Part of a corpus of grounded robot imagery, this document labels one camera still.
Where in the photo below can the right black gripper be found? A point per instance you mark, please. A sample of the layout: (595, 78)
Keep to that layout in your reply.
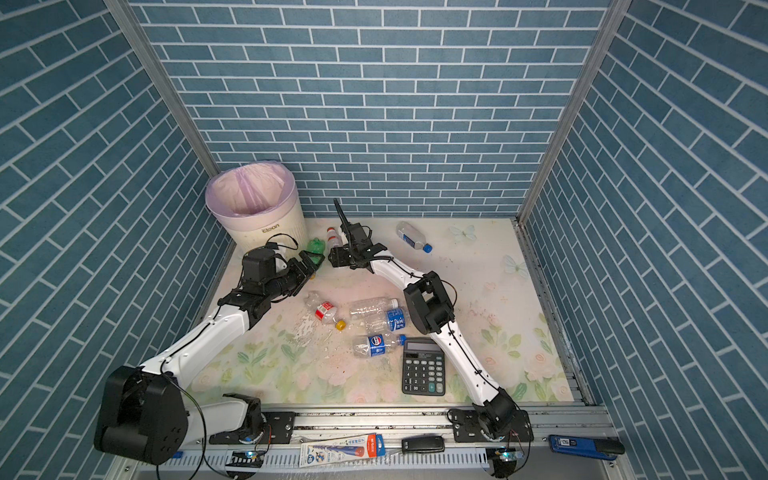
(337, 255)

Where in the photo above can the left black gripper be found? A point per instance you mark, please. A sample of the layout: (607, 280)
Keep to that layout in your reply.
(301, 275)

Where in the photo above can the green plastic bottle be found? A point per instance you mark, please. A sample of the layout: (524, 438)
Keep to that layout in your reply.
(316, 249)

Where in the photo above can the clear bottle blue cap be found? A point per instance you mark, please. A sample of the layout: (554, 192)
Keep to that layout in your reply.
(413, 237)

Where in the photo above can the white bottle red cap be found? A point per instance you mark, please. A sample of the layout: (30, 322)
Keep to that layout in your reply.
(333, 239)

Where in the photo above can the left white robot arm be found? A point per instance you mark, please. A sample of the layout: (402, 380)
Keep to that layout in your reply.
(147, 413)

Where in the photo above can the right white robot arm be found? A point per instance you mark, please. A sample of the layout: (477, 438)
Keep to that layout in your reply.
(432, 312)

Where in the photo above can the white plastic trash bin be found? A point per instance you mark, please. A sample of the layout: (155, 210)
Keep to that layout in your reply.
(290, 231)

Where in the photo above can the pink bin liner bag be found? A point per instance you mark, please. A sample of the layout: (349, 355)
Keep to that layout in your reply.
(252, 197)

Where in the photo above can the clear bottle white cap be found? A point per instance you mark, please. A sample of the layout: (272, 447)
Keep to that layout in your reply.
(372, 306)

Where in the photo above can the red-label bottle yellow cap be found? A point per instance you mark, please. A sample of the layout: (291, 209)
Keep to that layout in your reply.
(324, 311)

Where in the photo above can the blue-label water bottle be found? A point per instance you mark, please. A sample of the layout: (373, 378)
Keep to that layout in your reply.
(393, 320)

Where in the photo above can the pepsi label bottle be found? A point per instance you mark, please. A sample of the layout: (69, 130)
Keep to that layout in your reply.
(377, 344)

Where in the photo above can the black desk calculator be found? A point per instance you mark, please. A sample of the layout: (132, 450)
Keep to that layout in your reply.
(423, 368)

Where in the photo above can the left small circuit board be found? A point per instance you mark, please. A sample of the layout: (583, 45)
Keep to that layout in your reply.
(246, 459)

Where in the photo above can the small circuit board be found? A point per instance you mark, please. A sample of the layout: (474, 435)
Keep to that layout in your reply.
(506, 455)
(246, 459)

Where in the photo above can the red white toothpaste box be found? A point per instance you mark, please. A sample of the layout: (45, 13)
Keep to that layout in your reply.
(341, 450)

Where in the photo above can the black car key fob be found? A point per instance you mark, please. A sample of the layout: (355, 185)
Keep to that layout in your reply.
(424, 444)

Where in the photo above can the right small circuit board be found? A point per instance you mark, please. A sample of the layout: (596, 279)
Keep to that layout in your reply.
(506, 455)

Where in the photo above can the blue black utility tool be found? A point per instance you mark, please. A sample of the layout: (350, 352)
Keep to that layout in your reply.
(599, 449)

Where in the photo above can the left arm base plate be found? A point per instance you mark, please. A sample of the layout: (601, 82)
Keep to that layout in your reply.
(273, 427)

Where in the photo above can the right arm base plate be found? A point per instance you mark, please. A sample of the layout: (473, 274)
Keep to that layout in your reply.
(470, 426)

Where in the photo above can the aluminium rail frame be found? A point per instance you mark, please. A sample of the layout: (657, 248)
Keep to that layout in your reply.
(394, 424)

